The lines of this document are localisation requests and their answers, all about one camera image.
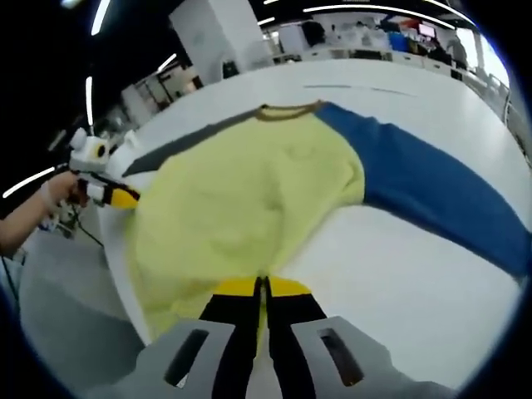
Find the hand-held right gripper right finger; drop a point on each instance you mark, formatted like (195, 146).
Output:
(345, 370)

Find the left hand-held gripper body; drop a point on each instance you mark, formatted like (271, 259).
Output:
(89, 156)

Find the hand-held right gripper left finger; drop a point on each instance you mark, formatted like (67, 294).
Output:
(174, 365)

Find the yellow garment with blue sleeve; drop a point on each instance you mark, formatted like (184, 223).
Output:
(232, 199)

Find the person's left hand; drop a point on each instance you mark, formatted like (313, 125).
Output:
(64, 187)

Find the short ceiling light strip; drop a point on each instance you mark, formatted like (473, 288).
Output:
(101, 16)
(167, 62)
(29, 181)
(89, 99)

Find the white wristband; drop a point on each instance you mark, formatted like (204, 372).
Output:
(46, 199)

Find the white shelf unit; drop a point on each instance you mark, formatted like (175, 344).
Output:
(162, 91)

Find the white square pillar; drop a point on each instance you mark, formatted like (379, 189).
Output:
(220, 37)

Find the tall white cabinet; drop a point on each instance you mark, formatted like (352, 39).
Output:
(292, 39)

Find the white office desk row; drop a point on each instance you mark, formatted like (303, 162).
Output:
(353, 54)

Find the long ceiling light strip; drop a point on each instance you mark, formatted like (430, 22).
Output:
(353, 7)

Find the group of white office chairs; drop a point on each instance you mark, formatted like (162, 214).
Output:
(492, 95)

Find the blue bin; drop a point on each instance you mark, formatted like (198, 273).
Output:
(399, 41)

